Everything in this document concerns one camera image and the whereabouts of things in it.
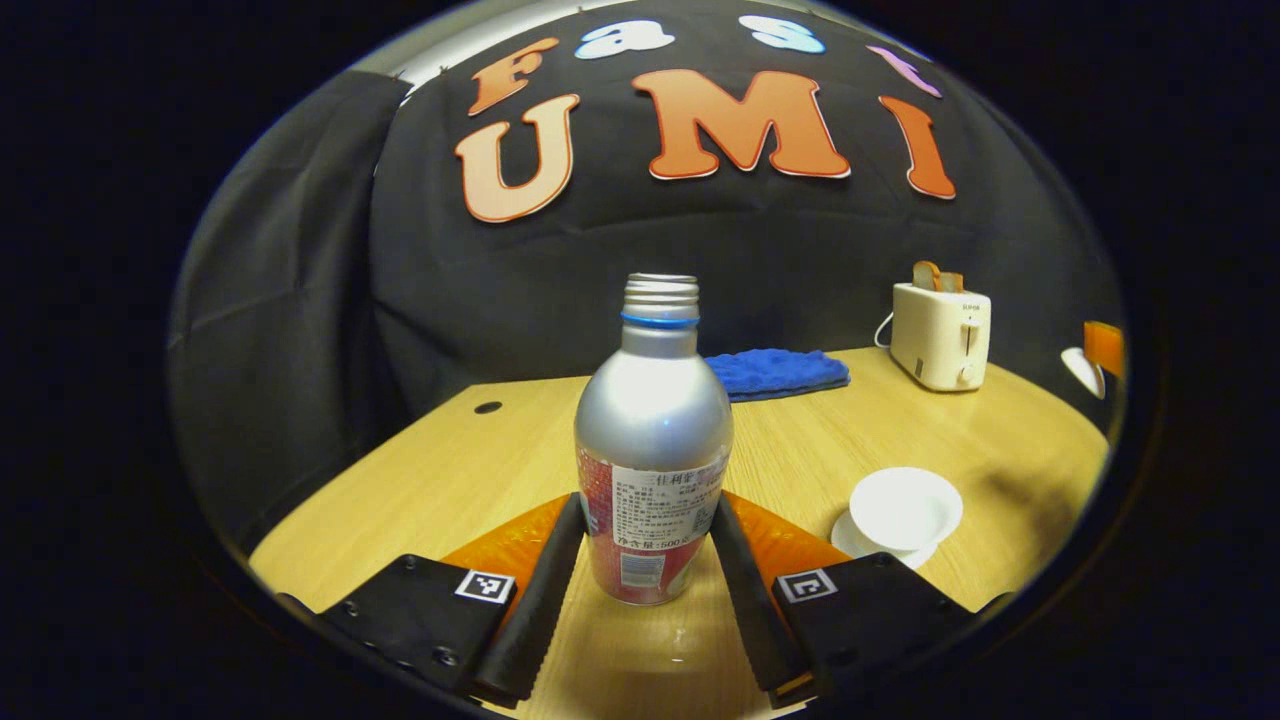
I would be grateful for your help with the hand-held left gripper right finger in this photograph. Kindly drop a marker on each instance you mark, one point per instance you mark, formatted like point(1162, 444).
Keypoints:
point(745, 600)

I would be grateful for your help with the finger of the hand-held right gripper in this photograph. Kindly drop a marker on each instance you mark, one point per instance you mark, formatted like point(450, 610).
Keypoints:
point(1105, 345)

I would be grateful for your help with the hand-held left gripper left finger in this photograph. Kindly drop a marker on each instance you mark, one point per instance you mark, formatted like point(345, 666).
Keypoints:
point(545, 600)

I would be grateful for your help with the white teacup lid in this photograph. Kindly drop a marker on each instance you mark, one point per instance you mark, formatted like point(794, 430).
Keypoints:
point(1082, 370)

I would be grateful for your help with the white teacup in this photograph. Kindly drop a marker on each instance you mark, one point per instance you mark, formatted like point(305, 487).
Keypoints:
point(905, 505)

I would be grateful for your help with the silver water bottle red label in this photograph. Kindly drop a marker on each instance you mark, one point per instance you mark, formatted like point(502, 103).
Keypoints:
point(655, 420)

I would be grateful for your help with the white saucer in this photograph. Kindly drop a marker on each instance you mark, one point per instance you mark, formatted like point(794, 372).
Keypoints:
point(850, 540)

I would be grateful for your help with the toast slice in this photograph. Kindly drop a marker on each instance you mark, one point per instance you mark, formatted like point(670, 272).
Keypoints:
point(925, 273)
point(953, 281)

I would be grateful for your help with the white toaster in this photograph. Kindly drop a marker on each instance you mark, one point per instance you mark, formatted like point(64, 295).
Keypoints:
point(935, 335)

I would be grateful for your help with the blue folded towel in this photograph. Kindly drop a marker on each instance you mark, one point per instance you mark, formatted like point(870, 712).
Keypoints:
point(775, 372)

